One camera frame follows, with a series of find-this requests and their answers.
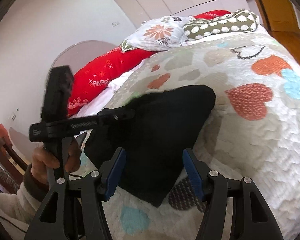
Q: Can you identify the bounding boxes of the wall socket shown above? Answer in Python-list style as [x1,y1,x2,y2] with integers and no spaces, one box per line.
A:
[111,22,120,27]

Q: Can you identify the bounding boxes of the black pants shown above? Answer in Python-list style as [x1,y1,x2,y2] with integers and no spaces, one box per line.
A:
[84,85,216,207]

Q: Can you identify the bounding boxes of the green hedgehog bolster pillow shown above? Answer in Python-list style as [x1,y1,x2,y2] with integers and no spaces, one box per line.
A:
[183,9,260,41]

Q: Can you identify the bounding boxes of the wooden chair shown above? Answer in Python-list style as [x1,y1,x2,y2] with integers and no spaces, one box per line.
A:
[0,124,27,194]

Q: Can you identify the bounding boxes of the left hand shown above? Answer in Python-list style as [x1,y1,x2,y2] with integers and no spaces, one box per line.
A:
[30,138,82,186]

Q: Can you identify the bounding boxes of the floral white pillow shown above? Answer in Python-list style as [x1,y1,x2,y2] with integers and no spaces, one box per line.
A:
[121,16,194,53]

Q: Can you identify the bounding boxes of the wooden door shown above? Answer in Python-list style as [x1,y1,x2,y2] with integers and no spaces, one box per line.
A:
[255,0,300,33]

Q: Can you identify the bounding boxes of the red long pillow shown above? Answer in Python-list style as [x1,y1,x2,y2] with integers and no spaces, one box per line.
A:
[67,10,229,116]

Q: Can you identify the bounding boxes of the left forearm white sleeve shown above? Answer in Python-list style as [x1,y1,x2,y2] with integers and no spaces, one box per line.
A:
[0,164,49,239]

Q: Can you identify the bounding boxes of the round grey headboard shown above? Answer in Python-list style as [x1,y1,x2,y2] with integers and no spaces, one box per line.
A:
[51,40,116,75]

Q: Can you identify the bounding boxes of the heart patterned quilt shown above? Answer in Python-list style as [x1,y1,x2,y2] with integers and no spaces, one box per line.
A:
[104,31,300,239]

